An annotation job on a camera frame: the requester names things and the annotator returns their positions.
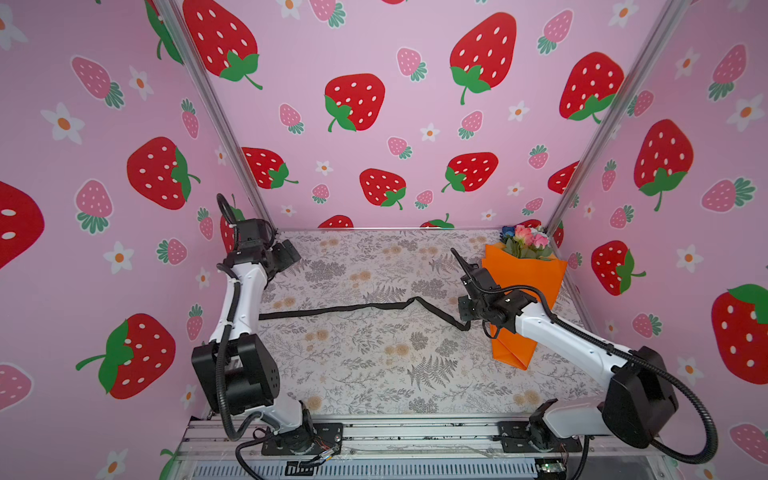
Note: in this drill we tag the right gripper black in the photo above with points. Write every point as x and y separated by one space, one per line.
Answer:
462 300

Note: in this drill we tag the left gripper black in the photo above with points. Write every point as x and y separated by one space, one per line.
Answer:
279 251

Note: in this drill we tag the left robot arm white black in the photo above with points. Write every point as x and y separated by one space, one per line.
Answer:
238 375

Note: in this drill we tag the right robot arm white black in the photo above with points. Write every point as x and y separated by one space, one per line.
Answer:
640 395

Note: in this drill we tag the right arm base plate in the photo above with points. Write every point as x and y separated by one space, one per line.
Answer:
521 437

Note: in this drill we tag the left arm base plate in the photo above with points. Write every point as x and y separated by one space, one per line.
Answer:
305 441

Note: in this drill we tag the left corner aluminium post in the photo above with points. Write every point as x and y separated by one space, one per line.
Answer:
215 45

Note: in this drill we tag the corner aluminium post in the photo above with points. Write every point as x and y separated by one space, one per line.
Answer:
215 45
661 32

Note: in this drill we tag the right corner aluminium post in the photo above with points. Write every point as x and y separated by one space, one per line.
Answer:
661 32

